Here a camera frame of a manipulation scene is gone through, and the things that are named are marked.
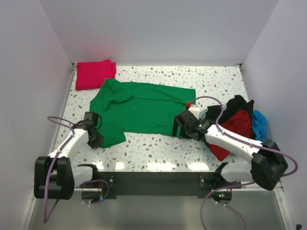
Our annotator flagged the dark red t-shirt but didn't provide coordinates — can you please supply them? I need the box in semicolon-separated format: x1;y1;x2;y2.
207;109;253;161

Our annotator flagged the translucent blue laundry basket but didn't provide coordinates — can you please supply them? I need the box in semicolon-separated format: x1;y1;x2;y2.
200;110;267;140

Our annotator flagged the black t-shirt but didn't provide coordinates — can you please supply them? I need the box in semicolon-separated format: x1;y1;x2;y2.
205;95;254;125

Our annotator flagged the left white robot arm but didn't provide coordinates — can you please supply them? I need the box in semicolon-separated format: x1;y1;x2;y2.
34;112;104;200

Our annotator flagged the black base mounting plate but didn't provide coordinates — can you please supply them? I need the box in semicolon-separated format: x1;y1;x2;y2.
97;172;241;199

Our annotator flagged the bright blue t-shirt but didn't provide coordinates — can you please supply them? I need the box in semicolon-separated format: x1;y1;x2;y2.
251;110;267;142

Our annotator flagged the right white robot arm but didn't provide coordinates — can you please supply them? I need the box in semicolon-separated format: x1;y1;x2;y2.
173;109;288;191

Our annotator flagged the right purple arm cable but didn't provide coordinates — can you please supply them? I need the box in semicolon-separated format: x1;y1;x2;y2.
187;95;298;230

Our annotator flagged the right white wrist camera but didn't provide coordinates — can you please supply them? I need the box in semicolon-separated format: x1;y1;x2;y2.
186;102;201;118

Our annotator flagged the folded pink red t-shirt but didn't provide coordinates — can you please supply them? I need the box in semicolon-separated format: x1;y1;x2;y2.
75;59;117;91

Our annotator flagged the green t-shirt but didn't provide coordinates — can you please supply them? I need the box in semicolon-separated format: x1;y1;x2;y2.
89;79;196;148

